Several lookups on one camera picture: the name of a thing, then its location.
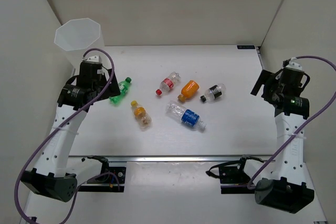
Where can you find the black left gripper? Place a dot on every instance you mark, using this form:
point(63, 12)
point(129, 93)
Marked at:
point(112, 90)

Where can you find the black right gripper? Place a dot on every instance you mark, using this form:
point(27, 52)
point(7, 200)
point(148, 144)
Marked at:
point(264, 76)

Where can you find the green plastic soda bottle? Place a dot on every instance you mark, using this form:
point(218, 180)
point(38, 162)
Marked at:
point(124, 87)

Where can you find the clear bottle yellow cap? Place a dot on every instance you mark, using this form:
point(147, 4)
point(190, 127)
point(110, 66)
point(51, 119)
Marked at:
point(141, 115)

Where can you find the clear bottle blue label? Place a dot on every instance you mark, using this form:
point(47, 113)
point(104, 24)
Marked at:
point(185, 116)

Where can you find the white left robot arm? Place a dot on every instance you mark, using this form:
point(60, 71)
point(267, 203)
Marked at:
point(50, 176)

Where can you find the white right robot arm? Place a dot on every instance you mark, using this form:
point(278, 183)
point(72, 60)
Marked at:
point(280, 182)

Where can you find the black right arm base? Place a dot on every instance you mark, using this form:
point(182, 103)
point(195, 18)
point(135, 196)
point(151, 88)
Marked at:
point(232, 177)

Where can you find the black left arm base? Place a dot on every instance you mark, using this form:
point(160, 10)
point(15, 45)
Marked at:
point(110, 179)

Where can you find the translucent white plastic bin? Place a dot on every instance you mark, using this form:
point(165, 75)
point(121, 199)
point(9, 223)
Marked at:
point(76, 36)

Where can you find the dark label on table edge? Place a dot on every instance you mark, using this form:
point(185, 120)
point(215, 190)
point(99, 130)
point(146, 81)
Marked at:
point(246, 47)

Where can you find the clear bottle black label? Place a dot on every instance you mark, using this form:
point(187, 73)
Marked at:
point(213, 93)

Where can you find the clear bottle red label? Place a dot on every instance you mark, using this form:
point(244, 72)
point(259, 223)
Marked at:
point(168, 83)

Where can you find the orange juice bottle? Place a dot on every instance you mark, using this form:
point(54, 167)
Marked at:
point(188, 91)

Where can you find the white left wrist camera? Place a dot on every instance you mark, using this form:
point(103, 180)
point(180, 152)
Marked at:
point(95, 58)

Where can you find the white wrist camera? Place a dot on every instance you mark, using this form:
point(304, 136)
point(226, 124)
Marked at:
point(95, 58)
point(292, 64)

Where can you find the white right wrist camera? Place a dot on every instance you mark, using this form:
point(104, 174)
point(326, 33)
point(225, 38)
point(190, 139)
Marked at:
point(292, 64)

